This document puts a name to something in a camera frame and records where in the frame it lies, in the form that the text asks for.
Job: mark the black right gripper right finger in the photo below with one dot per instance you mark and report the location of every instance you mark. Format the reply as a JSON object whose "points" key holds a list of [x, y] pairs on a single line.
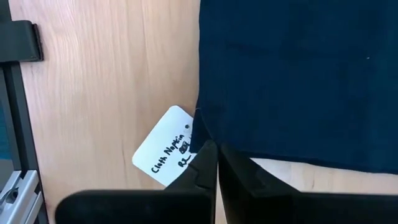
{"points": [[311, 208]]}

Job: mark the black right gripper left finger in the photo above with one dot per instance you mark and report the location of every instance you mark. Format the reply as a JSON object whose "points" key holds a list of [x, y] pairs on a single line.
{"points": [[140, 208]]}

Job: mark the white handwritten paper tag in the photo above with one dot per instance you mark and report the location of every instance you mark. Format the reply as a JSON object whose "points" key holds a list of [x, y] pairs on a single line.
{"points": [[161, 149]]}

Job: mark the navy blue towel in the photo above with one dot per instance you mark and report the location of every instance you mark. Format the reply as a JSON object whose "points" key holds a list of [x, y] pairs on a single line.
{"points": [[295, 77]]}

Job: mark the silver aluminium extrusion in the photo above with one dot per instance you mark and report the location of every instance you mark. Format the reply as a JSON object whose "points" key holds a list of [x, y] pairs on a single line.
{"points": [[18, 199]]}

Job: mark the black aluminium table frame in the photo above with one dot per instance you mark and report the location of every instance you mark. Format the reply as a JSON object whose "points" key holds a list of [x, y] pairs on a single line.
{"points": [[18, 109]]}

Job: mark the black rail clamp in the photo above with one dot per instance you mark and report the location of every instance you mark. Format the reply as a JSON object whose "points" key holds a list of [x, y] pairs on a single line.
{"points": [[18, 40]]}

